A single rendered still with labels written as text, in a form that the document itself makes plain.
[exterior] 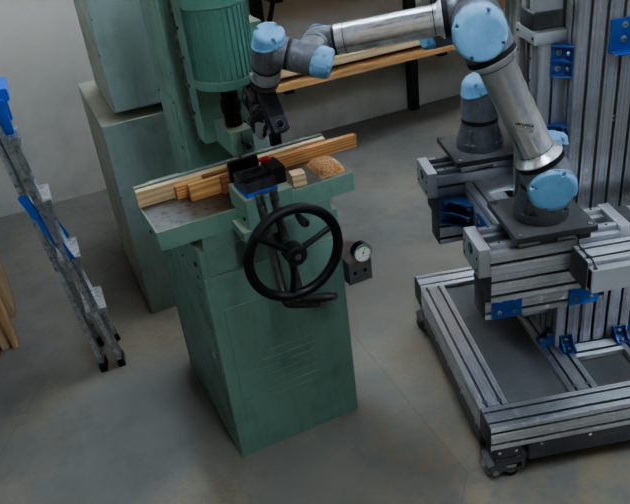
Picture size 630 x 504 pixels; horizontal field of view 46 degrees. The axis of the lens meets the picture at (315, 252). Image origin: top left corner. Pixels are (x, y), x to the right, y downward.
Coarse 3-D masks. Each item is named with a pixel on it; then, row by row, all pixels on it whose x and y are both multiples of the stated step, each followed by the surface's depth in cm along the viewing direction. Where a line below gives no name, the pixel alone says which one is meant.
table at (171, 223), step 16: (336, 160) 226; (288, 176) 220; (336, 176) 216; (352, 176) 219; (304, 192) 214; (320, 192) 216; (336, 192) 218; (144, 208) 212; (160, 208) 211; (176, 208) 210; (192, 208) 209; (208, 208) 208; (224, 208) 207; (144, 224) 214; (160, 224) 203; (176, 224) 202; (192, 224) 202; (208, 224) 204; (224, 224) 207; (240, 224) 204; (288, 224) 204; (160, 240) 200; (176, 240) 202; (192, 240) 204
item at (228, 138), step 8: (216, 120) 218; (216, 128) 219; (224, 128) 212; (232, 128) 211; (240, 128) 211; (248, 128) 210; (216, 136) 221; (224, 136) 213; (232, 136) 209; (240, 136) 210; (248, 136) 211; (224, 144) 216; (232, 144) 210; (240, 144) 211; (232, 152) 211; (240, 152) 212
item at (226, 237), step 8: (328, 200) 218; (328, 208) 220; (224, 232) 208; (232, 232) 209; (200, 240) 207; (208, 240) 207; (216, 240) 208; (224, 240) 209; (232, 240) 210; (208, 248) 208
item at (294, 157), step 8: (344, 136) 231; (352, 136) 231; (320, 144) 228; (328, 144) 229; (336, 144) 230; (344, 144) 231; (352, 144) 232; (288, 152) 225; (296, 152) 225; (304, 152) 226; (312, 152) 227; (320, 152) 228; (328, 152) 230; (336, 152) 231; (280, 160) 224; (288, 160) 225; (296, 160) 226; (304, 160) 227; (176, 184) 214; (184, 184) 214; (176, 192) 213; (184, 192) 214
